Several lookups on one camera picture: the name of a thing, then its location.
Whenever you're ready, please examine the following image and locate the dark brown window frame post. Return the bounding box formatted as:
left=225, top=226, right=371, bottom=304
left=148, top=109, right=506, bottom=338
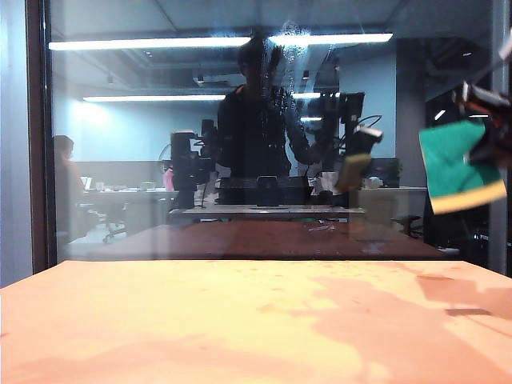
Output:
left=25, top=0, right=58, bottom=274

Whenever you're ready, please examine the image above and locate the green and yellow sponge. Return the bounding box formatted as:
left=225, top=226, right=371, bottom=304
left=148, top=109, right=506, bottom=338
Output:
left=418, top=119, right=509, bottom=215

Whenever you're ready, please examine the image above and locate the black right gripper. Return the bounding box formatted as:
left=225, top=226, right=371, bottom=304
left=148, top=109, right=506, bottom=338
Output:
left=466, top=107, right=512, bottom=167

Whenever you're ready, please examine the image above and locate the grey window frame post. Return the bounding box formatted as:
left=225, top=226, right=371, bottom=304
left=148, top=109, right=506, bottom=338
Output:
left=488, top=0, right=512, bottom=278

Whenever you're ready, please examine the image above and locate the large glass window pane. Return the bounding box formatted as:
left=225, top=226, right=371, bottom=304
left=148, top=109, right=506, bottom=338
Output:
left=43, top=0, right=495, bottom=262

